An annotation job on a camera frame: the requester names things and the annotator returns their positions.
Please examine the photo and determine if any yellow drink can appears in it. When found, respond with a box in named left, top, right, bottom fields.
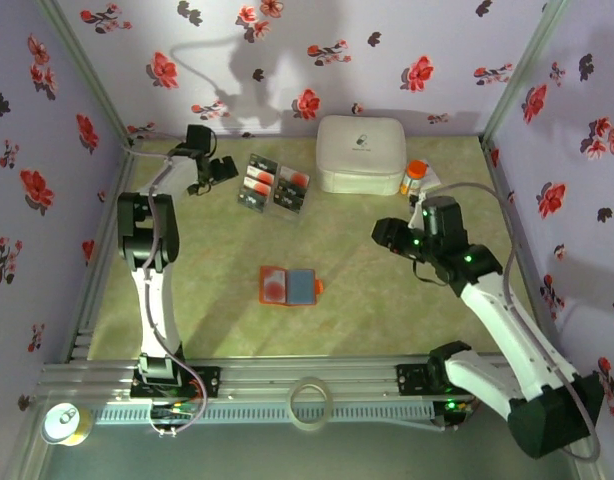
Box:
left=40, top=403, right=94, bottom=447

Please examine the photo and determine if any grey slotted cable duct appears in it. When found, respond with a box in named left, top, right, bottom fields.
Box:
left=94, top=403, right=436, bottom=427

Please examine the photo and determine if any white paper leaflet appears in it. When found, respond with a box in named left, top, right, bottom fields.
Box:
left=421, top=158, right=443, bottom=191

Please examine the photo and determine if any orange card holder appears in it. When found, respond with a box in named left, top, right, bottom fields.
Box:
left=258, top=264, right=326, bottom=307

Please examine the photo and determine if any white red credit card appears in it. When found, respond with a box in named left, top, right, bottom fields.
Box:
left=278, top=165, right=312, bottom=189
left=243, top=165, right=277, bottom=185
left=262, top=268, right=288, bottom=304
left=240, top=177, right=274, bottom=197

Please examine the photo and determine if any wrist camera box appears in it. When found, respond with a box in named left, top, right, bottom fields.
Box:
left=185, top=124, right=214, bottom=154
left=420, top=195, right=461, bottom=236

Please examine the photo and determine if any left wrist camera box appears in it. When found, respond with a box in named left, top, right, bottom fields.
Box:
left=185, top=124, right=214, bottom=154

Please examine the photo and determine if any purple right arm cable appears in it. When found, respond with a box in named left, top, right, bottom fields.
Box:
left=429, top=182, right=602, bottom=461

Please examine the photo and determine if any control board with green light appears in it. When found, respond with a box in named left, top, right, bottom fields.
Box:
left=434, top=397, right=477, bottom=432

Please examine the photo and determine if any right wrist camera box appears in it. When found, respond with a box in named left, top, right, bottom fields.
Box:
left=420, top=195, right=461, bottom=236

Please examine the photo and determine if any aluminium side rail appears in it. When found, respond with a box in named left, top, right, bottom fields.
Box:
left=479, top=134, right=573, bottom=361
left=61, top=139, right=143, bottom=366

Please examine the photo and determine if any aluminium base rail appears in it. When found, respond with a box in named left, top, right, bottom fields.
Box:
left=36, top=352, right=518, bottom=404

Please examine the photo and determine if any black packet with red items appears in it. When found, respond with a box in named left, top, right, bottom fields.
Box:
left=235, top=152, right=312, bottom=216

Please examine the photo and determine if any green circuit board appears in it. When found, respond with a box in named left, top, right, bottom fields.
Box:
left=150, top=403, right=199, bottom=422

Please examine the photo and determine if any orange capped pill bottle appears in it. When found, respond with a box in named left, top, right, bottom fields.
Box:
left=399, top=159, right=428, bottom=198

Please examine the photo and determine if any white square box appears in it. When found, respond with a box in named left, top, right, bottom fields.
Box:
left=315, top=114, right=408, bottom=196

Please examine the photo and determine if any clear tape roll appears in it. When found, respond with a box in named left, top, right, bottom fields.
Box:
left=288, top=376, right=335, bottom=432

